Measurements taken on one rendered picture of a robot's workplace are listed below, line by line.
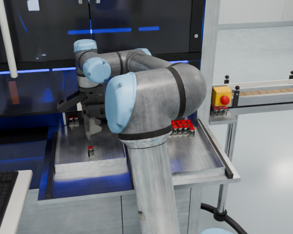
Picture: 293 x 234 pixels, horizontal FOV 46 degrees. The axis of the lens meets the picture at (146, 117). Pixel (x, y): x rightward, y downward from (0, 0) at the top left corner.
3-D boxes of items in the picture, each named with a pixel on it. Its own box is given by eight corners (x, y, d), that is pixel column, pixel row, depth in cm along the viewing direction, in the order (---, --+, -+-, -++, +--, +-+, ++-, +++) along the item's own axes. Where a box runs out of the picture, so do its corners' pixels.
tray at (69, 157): (60, 125, 156) (59, 118, 154) (118, 120, 159) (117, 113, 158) (55, 172, 126) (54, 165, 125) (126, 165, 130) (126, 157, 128)
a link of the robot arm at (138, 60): (231, 64, 73) (142, 40, 116) (184, 72, 69) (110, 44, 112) (230, 115, 77) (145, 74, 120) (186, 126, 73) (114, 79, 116)
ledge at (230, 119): (200, 111, 171) (200, 107, 170) (225, 109, 173) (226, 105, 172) (209, 125, 159) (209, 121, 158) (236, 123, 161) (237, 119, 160)
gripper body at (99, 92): (105, 119, 124) (103, 88, 118) (81, 121, 122) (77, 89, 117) (104, 109, 130) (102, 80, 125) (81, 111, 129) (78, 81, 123)
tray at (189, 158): (139, 132, 151) (139, 125, 149) (197, 127, 154) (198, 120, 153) (152, 182, 121) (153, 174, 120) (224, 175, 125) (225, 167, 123)
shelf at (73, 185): (49, 130, 156) (48, 126, 155) (200, 117, 166) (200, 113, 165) (38, 205, 115) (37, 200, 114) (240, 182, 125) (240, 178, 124)
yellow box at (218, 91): (209, 99, 160) (211, 85, 157) (224, 98, 161) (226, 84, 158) (215, 107, 154) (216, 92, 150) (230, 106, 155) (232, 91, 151)
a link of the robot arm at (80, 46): (76, 46, 108) (69, 39, 115) (79, 79, 113) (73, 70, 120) (100, 43, 111) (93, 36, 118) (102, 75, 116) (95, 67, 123)
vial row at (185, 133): (150, 136, 147) (150, 127, 145) (192, 133, 149) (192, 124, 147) (151, 139, 145) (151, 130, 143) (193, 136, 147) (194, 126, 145)
